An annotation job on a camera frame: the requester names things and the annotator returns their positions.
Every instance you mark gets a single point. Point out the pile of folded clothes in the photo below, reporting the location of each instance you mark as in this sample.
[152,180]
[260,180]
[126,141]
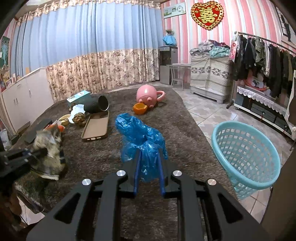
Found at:
[212,48]

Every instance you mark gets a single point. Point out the covered patterned cabinet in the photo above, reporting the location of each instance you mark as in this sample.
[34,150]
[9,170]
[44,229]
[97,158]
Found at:
[210,77]

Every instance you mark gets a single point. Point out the blue plastic bag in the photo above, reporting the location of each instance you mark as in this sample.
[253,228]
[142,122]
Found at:
[136,135]

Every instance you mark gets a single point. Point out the orange peel cup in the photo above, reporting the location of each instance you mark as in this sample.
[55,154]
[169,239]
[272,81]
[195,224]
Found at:
[140,108]

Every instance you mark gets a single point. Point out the blue floral curtain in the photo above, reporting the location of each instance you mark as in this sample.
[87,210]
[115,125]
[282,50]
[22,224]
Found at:
[89,45]

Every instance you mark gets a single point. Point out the brown chair with cloth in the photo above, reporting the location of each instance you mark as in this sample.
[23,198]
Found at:
[290,112]

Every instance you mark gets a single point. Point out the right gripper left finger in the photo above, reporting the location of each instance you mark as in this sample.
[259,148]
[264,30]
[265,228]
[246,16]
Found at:
[91,210]

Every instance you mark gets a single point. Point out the low TV stand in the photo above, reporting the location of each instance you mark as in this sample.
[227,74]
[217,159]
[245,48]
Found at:
[263,108]

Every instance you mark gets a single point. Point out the light blue plastic basket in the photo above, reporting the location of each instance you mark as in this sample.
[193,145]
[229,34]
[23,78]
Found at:
[249,158]

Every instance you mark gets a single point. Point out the light blue cloud tray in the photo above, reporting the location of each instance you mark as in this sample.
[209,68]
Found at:
[79,108]

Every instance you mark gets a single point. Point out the black ribbed cup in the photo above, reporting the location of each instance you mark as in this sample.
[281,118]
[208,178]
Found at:
[96,104]

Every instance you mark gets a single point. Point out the pink pig mug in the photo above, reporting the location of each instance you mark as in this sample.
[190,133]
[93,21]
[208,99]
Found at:
[148,95]

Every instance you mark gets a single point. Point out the white cabinet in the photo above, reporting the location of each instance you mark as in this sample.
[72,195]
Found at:
[27,99]

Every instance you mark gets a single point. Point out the small landscape picture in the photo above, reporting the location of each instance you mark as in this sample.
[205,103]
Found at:
[174,10]

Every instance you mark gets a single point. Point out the teal tissue box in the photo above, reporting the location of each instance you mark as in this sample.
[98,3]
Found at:
[79,98]

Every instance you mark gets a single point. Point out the orange plastic bag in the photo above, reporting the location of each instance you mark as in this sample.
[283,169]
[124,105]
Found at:
[61,128]

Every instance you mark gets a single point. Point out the cream small bowl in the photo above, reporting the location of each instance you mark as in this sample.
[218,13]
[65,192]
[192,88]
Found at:
[64,120]

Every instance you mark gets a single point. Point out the small metal stool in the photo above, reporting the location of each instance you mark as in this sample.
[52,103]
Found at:
[178,72]

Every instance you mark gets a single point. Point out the printed snack wrapper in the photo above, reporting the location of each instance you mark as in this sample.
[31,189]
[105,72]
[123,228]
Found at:
[51,165]

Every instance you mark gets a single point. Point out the framed wedding picture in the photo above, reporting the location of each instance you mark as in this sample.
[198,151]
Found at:
[288,34]

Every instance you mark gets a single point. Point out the brown shaggy rug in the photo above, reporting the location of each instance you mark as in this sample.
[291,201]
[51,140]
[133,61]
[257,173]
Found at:
[148,216]

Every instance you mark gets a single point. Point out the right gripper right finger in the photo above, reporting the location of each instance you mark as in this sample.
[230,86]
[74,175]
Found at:
[205,210]

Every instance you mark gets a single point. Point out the brown phone case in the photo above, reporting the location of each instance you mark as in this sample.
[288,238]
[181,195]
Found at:
[96,126]

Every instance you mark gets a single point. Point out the clothes rack with garments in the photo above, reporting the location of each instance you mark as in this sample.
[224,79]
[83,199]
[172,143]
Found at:
[251,53]

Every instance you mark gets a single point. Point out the brown paper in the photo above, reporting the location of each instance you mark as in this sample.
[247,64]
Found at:
[79,119]

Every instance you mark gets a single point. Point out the blue covered water bottle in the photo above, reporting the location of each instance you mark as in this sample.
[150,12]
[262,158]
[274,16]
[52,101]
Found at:
[169,38]

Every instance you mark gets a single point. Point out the grey water dispenser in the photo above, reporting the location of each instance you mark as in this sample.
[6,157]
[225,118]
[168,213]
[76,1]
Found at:
[168,55]

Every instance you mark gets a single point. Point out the red heart wall decoration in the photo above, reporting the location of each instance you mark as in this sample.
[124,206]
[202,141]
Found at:
[207,15]

